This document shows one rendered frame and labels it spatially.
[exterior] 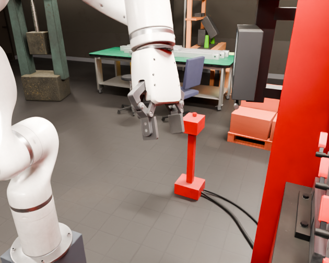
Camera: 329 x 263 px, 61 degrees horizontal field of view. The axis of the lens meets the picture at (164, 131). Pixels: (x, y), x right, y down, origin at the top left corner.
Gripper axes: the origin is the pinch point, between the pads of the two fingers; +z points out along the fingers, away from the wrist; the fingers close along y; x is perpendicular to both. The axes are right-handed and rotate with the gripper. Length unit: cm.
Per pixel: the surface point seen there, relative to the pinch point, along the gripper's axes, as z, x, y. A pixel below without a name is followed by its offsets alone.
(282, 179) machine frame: 38, -4, -109
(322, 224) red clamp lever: 26.1, 22.2, -25.5
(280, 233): 50, 2, -71
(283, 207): 46, 0, -87
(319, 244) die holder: 48, 17, -60
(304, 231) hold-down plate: 49, 10, -73
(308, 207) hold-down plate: 45, 10, -89
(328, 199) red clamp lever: 21.3, 23.5, -28.7
